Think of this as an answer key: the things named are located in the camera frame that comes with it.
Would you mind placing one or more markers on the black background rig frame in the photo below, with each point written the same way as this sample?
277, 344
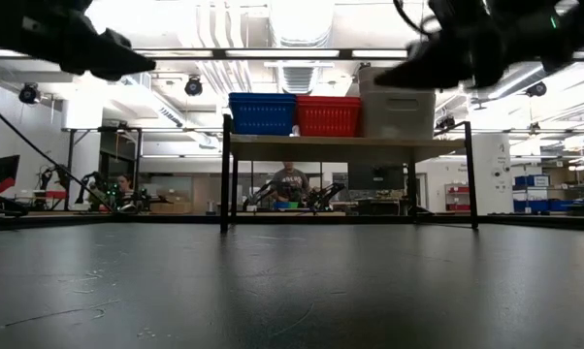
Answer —
71, 169

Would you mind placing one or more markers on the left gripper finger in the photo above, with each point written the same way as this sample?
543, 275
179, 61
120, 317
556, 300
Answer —
117, 39
112, 63

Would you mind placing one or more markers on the black tilted monitor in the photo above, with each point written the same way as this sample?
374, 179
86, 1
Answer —
3, 172

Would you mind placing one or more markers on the rack of red storage bins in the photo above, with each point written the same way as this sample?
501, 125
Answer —
457, 196

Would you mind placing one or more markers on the rack of blue storage bins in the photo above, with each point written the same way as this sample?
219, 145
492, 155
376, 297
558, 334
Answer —
539, 206

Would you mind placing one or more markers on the blue slotted plastic basket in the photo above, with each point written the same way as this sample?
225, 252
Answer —
263, 101
263, 95
263, 121

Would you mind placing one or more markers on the black background monitor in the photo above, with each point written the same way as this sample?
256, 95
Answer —
375, 177

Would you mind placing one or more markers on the black horizontal overhead bar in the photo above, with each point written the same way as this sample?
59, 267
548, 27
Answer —
345, 53

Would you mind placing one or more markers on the black background robot arm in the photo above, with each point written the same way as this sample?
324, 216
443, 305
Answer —
95, 191
260, 194
328, 194

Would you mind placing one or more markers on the white column with signs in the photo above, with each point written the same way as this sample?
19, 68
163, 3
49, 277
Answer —
493, 165

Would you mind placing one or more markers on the black table mat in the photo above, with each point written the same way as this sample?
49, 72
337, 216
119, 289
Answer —
292, 291

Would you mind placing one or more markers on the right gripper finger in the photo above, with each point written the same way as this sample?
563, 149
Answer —
487, 68
432, 68

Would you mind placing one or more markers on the wooden shelf with black legs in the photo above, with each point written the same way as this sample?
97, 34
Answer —
340, 148

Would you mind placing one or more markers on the black ceiling spotlight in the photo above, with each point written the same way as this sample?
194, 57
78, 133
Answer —
29, 93
536, 88
193, 86

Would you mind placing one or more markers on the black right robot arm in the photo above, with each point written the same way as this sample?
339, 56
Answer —
578, 34

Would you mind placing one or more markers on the person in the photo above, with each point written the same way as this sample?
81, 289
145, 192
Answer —
292, 181
124, 185

